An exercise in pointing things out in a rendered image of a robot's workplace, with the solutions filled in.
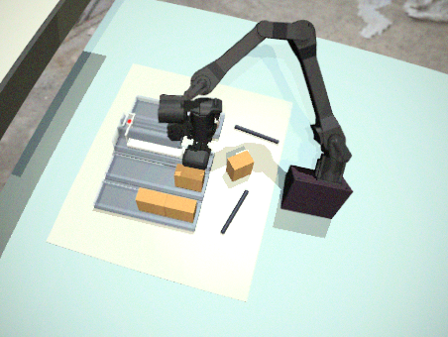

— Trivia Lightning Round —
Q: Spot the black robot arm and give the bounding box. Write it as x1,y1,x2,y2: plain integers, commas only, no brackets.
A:
159,20,352,186

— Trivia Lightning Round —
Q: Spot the dark grey cylindrical rod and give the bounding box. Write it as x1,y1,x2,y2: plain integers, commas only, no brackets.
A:
234,125,280,144
220,189,249,234

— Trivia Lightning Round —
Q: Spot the orange box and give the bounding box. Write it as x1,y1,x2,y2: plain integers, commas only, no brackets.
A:
136,188,168,217
164,194,197,223

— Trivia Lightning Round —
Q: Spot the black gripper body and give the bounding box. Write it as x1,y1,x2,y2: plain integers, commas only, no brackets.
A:
182,113,220,170

